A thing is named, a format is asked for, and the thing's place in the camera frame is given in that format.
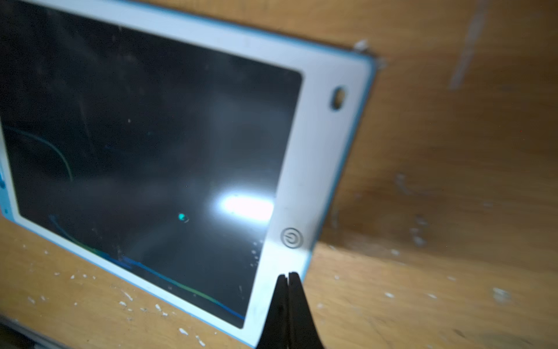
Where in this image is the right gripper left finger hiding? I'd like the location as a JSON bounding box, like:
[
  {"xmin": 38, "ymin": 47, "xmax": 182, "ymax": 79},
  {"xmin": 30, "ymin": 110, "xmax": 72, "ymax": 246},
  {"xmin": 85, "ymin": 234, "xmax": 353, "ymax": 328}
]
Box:
[{"xmin": 256, "ymin": 275, "xmax": 289, "ymax": 349}]

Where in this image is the blue-edged white drawing tablet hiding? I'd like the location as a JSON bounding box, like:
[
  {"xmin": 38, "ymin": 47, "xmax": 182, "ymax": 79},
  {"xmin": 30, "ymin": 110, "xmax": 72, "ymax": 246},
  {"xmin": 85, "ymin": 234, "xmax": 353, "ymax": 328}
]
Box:
[{"xmin": 1, "ymin": 1, "xmax": 377, "ymax": 347}]

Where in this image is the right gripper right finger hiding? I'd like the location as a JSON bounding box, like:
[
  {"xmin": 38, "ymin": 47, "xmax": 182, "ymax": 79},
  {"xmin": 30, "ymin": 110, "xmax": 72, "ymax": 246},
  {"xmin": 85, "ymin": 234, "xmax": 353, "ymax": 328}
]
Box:
[{"xmin": 288, "ymin": 273, "xmax": 325, "ymax": 349}]

